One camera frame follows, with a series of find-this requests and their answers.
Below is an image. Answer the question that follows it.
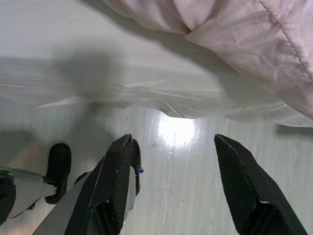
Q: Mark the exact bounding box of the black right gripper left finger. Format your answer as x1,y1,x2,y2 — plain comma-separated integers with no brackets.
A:
35,133,134,235

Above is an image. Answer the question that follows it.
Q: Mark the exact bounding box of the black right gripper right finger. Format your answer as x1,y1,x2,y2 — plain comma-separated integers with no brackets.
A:
214,133,309,235

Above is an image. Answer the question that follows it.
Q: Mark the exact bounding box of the mattress with cream sheet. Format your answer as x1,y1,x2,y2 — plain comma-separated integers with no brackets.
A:
0,0,313,128

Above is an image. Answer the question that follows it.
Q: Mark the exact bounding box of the pink patterned pillow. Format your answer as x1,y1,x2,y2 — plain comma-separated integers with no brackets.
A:
102,0,313,117

